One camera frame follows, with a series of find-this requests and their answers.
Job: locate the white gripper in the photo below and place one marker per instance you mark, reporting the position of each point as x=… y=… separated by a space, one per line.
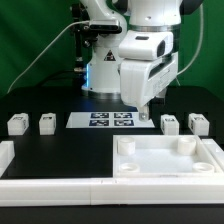
x=141 y=81

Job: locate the white square tabletop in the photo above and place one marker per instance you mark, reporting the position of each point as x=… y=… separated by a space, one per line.
x=147 y=156

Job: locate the white marker sheet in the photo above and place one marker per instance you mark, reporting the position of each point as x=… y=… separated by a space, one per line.
x=106 y=120

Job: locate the white U-shaped fence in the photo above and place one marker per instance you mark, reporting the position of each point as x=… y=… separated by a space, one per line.
x=113 y=190

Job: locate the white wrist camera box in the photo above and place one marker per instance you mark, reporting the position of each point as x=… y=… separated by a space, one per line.
x=146 y=45

